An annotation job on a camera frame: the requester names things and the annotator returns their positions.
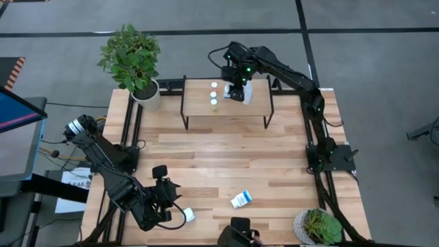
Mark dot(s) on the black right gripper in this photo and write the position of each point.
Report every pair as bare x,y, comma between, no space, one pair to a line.
241,84

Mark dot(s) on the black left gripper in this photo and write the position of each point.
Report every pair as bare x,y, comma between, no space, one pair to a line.
157,195

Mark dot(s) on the white supplement bottle blue label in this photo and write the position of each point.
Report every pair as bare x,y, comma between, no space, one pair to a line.
241,199
189,214
227,92

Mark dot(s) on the plain white bottle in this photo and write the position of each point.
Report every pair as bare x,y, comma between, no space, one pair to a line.
249,87
248,99

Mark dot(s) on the yellow translucent pill vial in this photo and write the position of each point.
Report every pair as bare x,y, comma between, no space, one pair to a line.
214,102

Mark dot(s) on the blue translucent pill vial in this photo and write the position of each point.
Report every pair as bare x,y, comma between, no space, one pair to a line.
213,94

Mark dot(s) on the pink translucent pill vial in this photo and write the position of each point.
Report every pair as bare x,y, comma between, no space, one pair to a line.
214,84

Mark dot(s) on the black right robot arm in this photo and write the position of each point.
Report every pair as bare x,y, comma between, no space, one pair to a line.
291,73

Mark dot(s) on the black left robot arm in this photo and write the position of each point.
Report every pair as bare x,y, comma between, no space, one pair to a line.
113,178

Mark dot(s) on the beige plant pot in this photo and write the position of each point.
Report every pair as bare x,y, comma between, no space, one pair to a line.
151,103

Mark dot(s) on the white paper sheet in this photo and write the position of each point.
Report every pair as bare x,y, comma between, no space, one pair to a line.
73,206

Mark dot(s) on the green leafy plant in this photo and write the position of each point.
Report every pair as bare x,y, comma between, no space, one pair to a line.
130,58

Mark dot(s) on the black stand base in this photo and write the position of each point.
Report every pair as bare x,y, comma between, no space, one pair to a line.
51,187

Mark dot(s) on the white patterned plant pot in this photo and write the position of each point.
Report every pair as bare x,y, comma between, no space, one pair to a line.
299,228

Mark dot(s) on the green succulent plant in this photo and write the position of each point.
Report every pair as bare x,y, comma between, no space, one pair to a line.
324,226

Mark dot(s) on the grey stand panel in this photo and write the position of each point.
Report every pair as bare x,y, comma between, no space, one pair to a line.
17,154

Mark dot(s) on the blue-screen monitor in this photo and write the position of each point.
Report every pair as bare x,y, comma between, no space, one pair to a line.
13,109

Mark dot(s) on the black chair base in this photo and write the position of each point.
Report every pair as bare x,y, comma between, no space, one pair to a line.
422,132

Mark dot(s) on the black orange striped mat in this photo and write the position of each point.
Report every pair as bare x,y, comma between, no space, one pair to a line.
8,72

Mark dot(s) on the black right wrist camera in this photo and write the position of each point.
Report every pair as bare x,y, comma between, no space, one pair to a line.
228,74

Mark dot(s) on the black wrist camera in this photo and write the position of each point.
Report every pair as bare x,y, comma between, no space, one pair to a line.
160,171
228,74

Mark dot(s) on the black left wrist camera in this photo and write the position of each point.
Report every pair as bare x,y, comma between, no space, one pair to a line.
160,171

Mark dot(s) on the wooden shelf black metal frame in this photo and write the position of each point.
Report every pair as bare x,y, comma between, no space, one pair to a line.
199,103

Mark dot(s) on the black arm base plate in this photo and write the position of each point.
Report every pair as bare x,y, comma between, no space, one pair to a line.
343,161
133,156

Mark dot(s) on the black table camera mount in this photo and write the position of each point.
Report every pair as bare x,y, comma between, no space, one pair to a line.
240,226

